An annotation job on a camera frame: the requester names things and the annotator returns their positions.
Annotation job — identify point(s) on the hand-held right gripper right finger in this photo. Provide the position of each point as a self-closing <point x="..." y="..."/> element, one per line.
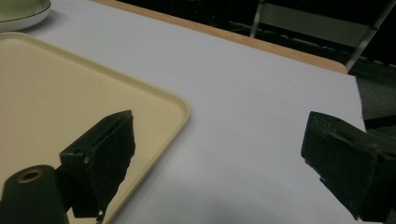
<point x="348" y="158"/>

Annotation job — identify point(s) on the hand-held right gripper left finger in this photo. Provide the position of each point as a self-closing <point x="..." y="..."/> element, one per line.
<point x="102" y="161"/>

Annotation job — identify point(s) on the beige plastic tray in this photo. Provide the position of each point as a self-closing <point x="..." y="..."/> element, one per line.
<point x="56" y="102"/>

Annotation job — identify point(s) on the white and green plate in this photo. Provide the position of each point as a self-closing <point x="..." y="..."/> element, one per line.
<point x="18" y="14"/>

